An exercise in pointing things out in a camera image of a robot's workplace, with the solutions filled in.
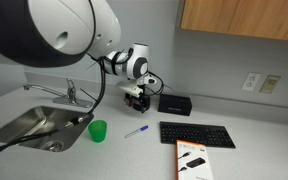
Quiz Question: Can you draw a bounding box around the stainless steel sink basin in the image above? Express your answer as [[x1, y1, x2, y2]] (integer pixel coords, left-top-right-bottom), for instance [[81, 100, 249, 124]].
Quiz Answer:
[[0, 105, 94, 153]]

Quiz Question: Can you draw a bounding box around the black computer keyboard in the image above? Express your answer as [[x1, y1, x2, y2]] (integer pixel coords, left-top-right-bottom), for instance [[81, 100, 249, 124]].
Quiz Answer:
[[159, 121, 237, 149]]

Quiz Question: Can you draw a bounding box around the metal sink drain strainer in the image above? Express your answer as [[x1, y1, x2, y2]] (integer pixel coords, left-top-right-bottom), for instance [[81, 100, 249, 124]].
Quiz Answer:
[[40, 141, 64, 152]]

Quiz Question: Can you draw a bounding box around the white wall power outlet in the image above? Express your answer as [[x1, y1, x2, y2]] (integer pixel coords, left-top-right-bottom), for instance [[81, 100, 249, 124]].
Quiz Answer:
[[241, 72, 262, 92]]

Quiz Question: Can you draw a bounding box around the beige wall plate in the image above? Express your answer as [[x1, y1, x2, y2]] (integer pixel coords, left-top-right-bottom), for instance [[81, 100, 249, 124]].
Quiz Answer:
[[259, 74, 282, 94]]

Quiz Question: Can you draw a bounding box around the wooden wall cabinet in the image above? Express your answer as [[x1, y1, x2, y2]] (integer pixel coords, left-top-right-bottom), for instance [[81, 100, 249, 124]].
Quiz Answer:
[[179, 0, 288, 43]]

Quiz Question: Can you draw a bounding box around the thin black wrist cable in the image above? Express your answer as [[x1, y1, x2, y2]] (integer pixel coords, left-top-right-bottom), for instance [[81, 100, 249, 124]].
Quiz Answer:
[[143, 70, 165, 98]]

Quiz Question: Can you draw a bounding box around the black rectangular box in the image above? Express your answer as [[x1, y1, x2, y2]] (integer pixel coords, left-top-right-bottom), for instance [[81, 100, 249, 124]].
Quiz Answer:
[[157, 93, 193, 117]]

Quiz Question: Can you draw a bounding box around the chrome sink faucet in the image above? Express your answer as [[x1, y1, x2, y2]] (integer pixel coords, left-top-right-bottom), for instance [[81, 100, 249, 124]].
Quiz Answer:
[[22, 78, 94, 109]]

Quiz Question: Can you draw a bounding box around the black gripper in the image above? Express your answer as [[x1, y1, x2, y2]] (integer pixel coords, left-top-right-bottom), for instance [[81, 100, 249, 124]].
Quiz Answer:
[[124, 92, 151, 115]]

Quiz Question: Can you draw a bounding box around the orange white product box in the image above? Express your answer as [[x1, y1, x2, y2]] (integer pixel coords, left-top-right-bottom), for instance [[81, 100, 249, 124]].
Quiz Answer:
[[175, 139, 215, 180]]

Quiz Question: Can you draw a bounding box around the green plastic cup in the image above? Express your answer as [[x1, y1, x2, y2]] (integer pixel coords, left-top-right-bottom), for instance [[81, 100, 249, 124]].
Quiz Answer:
[[87, 119, 108, 143]]

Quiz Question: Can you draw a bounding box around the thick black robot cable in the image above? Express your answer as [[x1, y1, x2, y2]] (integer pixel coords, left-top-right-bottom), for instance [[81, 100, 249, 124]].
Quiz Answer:
[[0, 56, 107, 163]]

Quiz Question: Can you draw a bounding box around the blue capped white pen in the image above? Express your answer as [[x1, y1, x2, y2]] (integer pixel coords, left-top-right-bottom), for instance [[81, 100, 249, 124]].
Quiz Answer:
[[124, 124, 149, 139]]

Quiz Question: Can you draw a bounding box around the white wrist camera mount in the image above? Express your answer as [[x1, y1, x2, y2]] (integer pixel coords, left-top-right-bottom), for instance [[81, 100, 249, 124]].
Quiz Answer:
[[116, 81, 146, 99]]

